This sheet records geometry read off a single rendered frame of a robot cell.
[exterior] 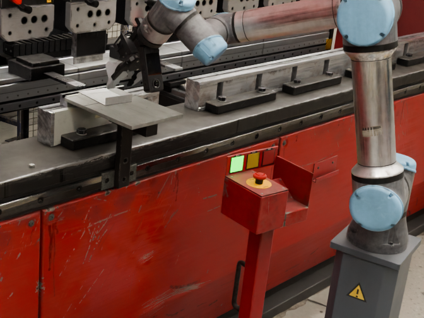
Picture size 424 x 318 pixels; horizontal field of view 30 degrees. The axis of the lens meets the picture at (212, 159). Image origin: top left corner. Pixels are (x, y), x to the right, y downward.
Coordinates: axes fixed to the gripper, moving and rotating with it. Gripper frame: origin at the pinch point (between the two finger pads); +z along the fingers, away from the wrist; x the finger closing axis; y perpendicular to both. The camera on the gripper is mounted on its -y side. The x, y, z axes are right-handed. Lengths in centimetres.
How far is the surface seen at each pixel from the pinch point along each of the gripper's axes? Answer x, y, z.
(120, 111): 2.6, -6.5, 1.1
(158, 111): -6.4, -9.5, -1.7
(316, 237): -107, -40, 65
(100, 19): 1.0, 17.3, -5.7
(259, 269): -39, -51, 27
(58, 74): 1.1, 19.0, 22.1
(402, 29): -210, 40, 47
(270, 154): -47, -24, 10
